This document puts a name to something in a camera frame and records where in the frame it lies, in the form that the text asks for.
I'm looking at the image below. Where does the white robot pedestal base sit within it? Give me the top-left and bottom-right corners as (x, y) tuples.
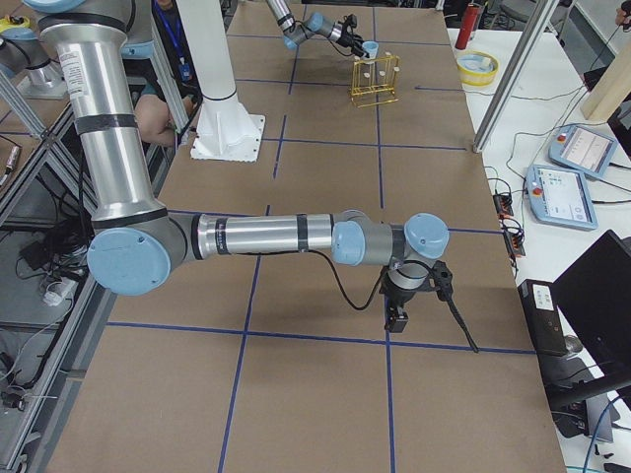
(177, 0), (265, 163)

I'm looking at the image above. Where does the seated person blue lanyard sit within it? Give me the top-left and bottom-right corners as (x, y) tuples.
(133, 0), (203, 147)

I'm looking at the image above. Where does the aluminium frame post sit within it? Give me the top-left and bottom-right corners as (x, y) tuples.
(472, 0), (558, 153)

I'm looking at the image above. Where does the white cylinder in bowl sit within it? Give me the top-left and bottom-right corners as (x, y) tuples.
(479, 56), (494, 73)

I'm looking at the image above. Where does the gold wire cup holder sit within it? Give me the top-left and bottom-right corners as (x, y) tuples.
(349, 51), (400, 108)

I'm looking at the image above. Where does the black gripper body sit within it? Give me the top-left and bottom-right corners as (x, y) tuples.
(337, 22), (355, 48)
(380, 275), (435, 332)

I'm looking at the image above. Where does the red thermos bottle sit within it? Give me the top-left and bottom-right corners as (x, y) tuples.
(455, 3), (480, 50)

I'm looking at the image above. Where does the far teach pendant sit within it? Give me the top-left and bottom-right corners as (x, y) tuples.
(548, 124), (618, 179)

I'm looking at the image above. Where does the yellow rimmed bowl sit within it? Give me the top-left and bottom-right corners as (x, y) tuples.
(456, 50), (499, 87)

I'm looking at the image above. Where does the teach pendant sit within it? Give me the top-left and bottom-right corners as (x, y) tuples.
(526, 165), (598, 231)
(548, 124), (618, 179)

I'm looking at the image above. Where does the near teach pendant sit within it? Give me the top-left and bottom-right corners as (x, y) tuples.
(526, 165), (598, 231)

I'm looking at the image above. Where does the black monitor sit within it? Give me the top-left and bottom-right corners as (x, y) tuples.
(546, 230), (630, 410)

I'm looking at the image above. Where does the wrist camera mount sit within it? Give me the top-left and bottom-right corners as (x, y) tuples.
(344, 14), (357, 28)
(432, 260), (454, 302)

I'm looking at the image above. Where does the orange black connector strip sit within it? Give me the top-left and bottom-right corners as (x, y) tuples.
(493, 191), (526, 261)

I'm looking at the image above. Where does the light blue cup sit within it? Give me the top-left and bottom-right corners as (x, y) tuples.
(362, 40), (379, 59)

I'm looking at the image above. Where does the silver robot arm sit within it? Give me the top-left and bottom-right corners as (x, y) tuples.
(31, 1), (453, 333)
(266, 0), (369, 59)

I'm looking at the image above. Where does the black computer box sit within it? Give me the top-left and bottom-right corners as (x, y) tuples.
(518, 279), (569, 358)

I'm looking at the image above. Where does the wooden board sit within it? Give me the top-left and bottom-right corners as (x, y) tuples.
(581, 43), (631, 122)

